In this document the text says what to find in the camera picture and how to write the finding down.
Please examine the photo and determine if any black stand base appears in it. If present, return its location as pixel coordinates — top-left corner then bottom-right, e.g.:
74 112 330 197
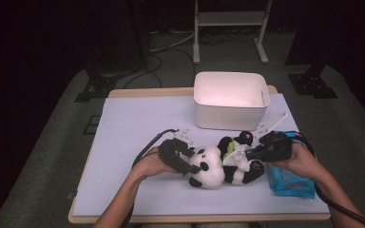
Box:
287 63 338 100
74 67 118 104

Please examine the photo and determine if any white metal stand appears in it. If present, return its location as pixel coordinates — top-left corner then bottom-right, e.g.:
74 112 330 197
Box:
192 0 274 66

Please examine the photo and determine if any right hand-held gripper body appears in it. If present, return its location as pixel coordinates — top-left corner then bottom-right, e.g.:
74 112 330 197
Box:
252 112 295 163

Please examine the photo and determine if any black floor cable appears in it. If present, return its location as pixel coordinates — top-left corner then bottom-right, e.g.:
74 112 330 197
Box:
123 47 198 90

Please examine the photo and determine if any panda plush toy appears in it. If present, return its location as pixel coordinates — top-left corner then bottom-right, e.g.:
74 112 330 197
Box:
188 130 266 190

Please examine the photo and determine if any white storage box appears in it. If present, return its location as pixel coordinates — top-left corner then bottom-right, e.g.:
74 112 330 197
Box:
193 70 271 131

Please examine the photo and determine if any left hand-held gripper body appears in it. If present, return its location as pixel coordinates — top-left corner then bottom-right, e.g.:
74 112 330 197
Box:
157 127 194 169

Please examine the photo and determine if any person's left hand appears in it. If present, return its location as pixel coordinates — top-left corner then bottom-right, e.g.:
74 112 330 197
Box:
132 145 180 181

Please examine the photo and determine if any white wet wipe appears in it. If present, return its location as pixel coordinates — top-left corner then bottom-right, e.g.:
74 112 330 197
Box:
222 143 252 173

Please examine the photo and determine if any blue wet wipes pack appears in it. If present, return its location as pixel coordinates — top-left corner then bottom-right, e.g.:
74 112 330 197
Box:
265 130 317 200

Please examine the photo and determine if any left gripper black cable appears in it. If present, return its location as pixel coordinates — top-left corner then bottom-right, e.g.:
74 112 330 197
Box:
120 127 181 228

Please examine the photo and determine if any dark floor socket plate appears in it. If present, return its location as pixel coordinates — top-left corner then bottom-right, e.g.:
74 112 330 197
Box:
83 115 102 135

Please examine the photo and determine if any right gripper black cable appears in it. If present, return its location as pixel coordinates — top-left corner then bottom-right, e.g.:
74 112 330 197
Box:
274 130 365 228

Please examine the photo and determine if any grey floor cable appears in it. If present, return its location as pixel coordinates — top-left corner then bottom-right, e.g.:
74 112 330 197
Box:
148 29 197 54

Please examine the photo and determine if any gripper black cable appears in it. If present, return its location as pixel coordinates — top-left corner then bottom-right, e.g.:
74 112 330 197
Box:
120 127 181 228
274 130 365 228

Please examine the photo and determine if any person's right hand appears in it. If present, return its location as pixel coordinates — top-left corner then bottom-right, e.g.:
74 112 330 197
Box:
268 142 327 182

